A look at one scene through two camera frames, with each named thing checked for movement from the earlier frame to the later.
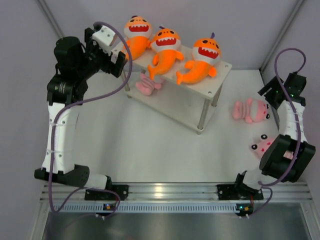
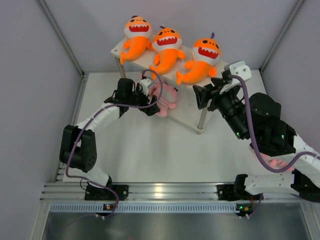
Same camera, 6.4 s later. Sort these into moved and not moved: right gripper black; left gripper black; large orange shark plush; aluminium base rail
Moved: left gripper black; right gripper black
Not moved: large orange shark plush; aluminium base rail
